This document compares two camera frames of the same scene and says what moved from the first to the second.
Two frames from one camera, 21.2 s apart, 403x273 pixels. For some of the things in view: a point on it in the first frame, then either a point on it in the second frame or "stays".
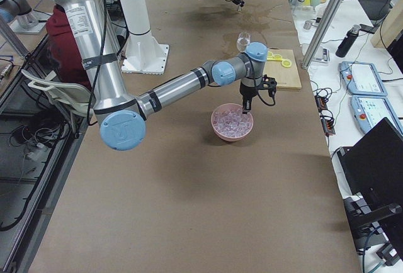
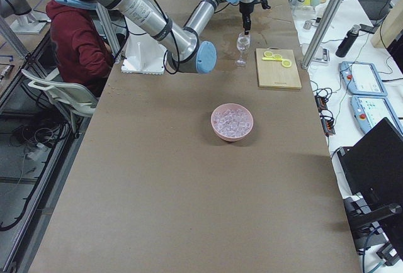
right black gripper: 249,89 -> 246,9
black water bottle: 348,41 stays
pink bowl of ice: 229,123 stays
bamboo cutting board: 287,78 stays
